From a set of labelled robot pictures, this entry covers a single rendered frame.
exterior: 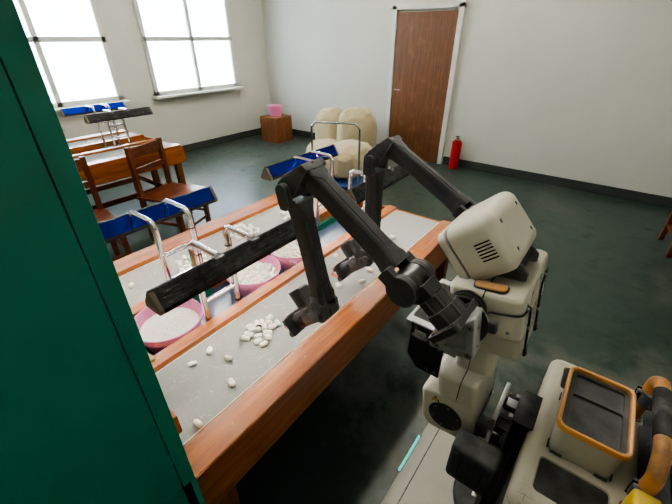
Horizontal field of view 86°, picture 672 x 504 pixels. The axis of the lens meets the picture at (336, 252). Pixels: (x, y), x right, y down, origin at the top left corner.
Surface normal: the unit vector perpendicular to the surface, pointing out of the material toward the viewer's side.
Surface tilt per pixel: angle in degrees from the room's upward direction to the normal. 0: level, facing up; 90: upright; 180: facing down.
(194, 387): 0
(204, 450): 0
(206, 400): 0
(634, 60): 90
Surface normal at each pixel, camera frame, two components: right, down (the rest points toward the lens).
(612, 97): -0.61, 0.41
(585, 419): 0.00, -0.86
